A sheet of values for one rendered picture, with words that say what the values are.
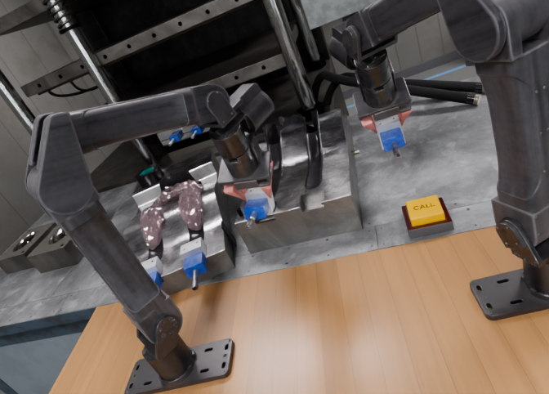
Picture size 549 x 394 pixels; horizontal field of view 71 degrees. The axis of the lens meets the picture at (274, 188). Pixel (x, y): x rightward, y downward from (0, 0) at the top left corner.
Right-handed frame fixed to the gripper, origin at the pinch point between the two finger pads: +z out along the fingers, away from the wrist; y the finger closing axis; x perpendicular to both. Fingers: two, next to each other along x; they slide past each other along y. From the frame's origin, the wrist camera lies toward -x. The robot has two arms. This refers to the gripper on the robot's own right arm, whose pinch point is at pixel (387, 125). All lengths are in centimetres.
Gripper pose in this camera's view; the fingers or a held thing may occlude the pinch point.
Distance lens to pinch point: 86.8
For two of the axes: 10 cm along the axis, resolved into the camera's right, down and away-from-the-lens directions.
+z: 3.9, 4.8, 7.9
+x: 0.7, 8.4, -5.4
